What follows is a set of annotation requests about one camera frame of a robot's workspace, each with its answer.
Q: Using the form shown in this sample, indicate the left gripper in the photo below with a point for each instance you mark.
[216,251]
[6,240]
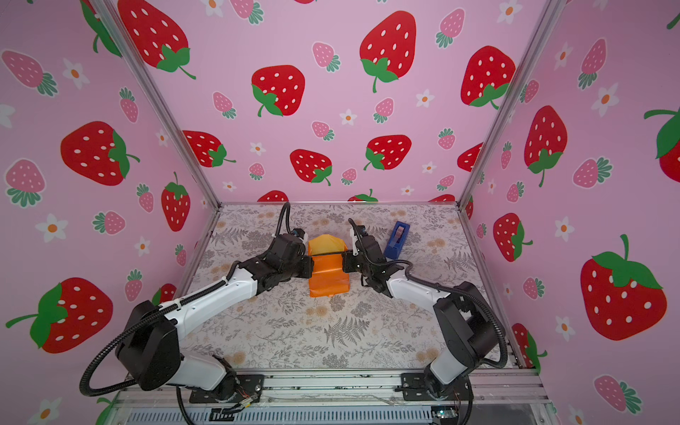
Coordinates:
[308,266]

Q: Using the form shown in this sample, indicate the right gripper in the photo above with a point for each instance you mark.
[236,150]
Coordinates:
[350,261]

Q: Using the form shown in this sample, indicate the orange wrapping paper sheet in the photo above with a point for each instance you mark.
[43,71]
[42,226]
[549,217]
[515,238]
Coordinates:
[328,278]

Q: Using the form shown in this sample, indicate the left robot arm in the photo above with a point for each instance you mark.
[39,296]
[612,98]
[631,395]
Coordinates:
[152,354]

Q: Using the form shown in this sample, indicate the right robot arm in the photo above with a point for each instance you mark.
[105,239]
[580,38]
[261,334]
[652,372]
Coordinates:
[473,333]

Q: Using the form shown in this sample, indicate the blue tape dispenser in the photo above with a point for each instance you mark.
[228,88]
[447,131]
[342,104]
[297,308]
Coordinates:
[397,241]

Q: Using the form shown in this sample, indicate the aluminium front frame rail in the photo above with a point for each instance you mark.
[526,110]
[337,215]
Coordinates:
[353,396]

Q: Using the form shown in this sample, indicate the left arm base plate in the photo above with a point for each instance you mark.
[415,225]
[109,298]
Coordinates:
[232,390]

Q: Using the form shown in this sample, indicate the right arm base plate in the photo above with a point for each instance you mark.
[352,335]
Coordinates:
[426,387]

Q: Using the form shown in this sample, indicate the left aluminium corner post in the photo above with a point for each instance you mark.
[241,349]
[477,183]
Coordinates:
[113,23]

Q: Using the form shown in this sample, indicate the aluminium corner post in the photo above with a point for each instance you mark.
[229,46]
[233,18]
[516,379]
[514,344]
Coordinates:
[113,23]
[541,35]

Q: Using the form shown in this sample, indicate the right aluminium corner post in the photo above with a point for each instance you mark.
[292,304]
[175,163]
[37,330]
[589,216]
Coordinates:
[541,35]

